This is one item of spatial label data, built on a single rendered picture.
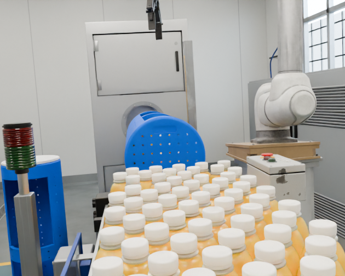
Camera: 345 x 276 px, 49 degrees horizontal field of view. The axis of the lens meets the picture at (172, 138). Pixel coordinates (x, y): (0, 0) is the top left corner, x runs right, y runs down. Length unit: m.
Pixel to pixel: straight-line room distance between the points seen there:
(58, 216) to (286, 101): 1.21
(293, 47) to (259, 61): 5.39
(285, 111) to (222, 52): 5.30
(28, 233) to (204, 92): 5.91
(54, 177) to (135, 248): 1.46
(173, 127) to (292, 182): 0.47
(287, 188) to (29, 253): 0.66
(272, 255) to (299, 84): 1.15
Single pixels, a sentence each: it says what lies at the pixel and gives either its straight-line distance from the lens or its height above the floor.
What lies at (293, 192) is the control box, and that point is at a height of 1.03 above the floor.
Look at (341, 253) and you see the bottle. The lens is 0.63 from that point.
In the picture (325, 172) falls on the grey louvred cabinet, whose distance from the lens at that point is 3.21.
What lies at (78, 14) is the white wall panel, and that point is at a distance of 6.61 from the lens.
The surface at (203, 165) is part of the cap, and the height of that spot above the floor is 1.09.
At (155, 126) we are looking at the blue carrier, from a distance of 1.32.
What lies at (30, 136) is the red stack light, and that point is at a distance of 0.89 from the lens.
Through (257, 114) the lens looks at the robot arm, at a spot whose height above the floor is 1.20.
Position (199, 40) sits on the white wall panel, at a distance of 6.74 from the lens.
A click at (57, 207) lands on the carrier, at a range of 2.00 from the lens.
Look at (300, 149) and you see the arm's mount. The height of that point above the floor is 1.04.
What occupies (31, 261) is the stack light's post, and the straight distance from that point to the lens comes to 0.96.
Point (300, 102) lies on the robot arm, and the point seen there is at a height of 1.25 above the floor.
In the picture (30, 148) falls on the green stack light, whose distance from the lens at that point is 0.89.
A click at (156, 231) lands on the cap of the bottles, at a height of 1.09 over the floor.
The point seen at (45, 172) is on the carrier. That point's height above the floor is 0.98.
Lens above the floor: 1.29
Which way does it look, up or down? 6 degrees down
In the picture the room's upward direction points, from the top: 4 degrees counter-clockwise
